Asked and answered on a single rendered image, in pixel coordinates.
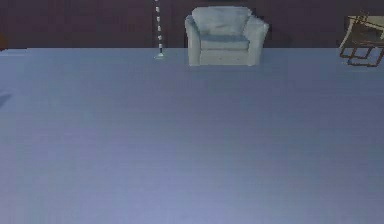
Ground pale grey armchair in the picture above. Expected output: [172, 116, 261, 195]
[184, 5, 270, 67]

